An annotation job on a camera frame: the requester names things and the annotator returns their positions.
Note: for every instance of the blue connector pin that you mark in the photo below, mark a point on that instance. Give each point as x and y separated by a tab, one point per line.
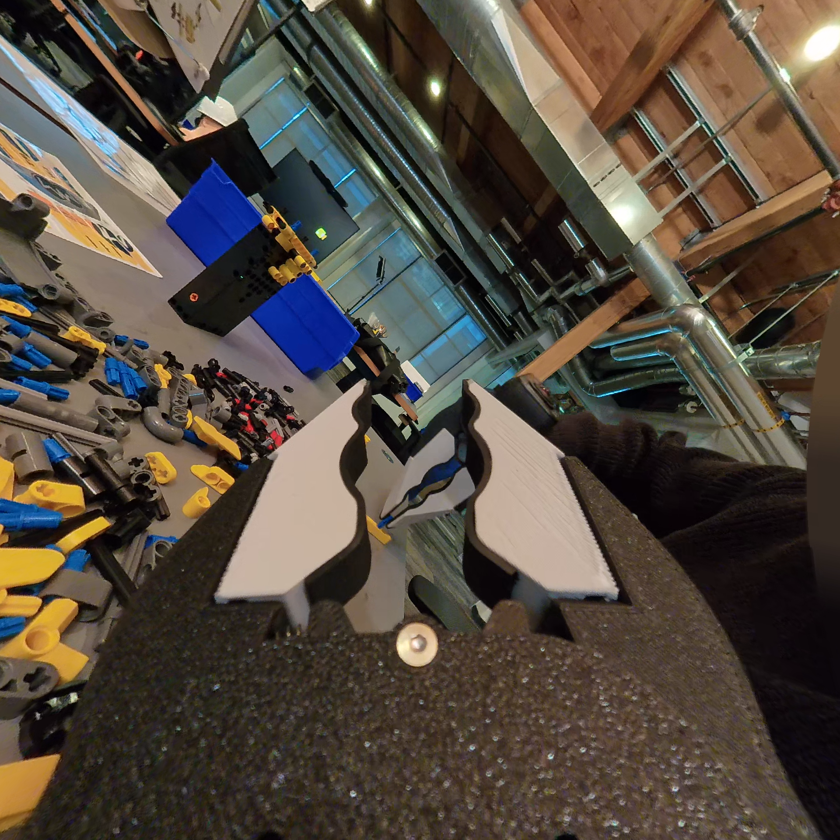
449	467

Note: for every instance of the blue storage bin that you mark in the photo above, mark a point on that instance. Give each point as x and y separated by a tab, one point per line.
302	328

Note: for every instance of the white hard hat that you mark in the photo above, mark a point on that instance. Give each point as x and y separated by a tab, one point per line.
216	111

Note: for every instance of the yellow brick assembly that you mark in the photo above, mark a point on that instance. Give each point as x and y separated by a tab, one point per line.
292	253

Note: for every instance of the white paper in clear sleeve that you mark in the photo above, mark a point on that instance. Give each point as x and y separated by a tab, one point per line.
124	164

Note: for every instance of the metal pipe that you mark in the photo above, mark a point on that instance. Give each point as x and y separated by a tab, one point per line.
689	328

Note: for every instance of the pile of yellow blue bricks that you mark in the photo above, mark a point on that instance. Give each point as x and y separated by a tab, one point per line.
39	564

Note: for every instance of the black tall block stand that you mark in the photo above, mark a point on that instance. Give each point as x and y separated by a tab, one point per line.
223	295

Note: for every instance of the metal air duct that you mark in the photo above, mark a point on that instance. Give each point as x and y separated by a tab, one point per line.
558	151

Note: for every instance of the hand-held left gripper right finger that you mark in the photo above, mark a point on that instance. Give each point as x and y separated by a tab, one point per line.
544	518

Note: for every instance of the dark wall monitor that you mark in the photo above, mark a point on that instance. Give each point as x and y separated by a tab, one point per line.
308	197

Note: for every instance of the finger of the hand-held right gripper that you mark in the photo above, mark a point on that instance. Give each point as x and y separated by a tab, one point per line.
430	456
439	504

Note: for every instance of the person's right forearm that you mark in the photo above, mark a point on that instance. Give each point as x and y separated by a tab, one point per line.
722	558

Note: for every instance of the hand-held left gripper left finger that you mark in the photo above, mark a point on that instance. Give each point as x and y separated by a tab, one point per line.
302	525

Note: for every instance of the open instruction booklet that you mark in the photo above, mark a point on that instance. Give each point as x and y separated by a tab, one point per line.
197	39

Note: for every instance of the thin ceiling pipe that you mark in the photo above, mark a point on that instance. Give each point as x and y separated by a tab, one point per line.
768	72

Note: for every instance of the yellow holed beam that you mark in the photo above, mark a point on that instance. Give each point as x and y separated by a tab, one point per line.
379	530

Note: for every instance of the ceiling lamp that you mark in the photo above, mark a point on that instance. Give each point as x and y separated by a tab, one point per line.
434	87
823	43

